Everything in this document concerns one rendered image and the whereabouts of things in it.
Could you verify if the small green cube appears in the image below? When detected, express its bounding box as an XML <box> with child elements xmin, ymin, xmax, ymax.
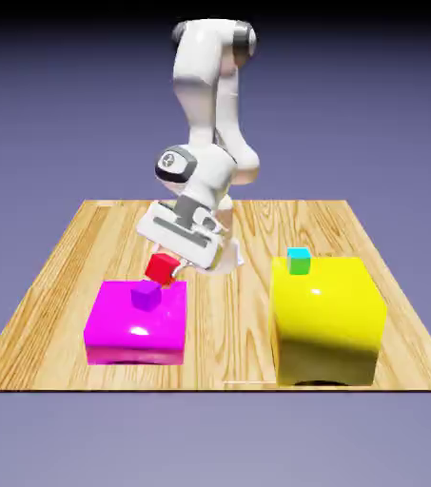
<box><xmin>285</xmin><ymin>246</ymin><xmax>312</xmax><ymax>276</ymax></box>

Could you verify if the small red cube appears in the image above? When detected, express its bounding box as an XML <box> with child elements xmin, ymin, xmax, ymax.
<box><xmin>145</xmin><ymin>253</ymin><xmax>182</xmax><ymax>287</ymax></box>

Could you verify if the small purple cube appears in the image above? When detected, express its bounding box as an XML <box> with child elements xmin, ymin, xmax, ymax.
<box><xmin>129</xmin><ymin>280</ymin><xmax>163</xmax><ymax>313</ymax></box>

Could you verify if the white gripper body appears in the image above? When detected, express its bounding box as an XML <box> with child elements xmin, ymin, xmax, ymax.
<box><xmin>136</xmin><ymin>200</ymin><xmax>225</xmax><ymax>271</ymax></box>

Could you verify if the large magenta box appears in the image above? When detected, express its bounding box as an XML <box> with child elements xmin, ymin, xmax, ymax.
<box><xmin>83</xmin><ymin>280</ymin><xmax>188</xmax><ymax>366</ymax></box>

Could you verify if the large yellow box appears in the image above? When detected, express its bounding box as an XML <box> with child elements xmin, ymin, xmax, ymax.
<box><xmin>267</xmin><ymin>256</ymin><xmax>388</xmax><ymax>387</ymax></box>

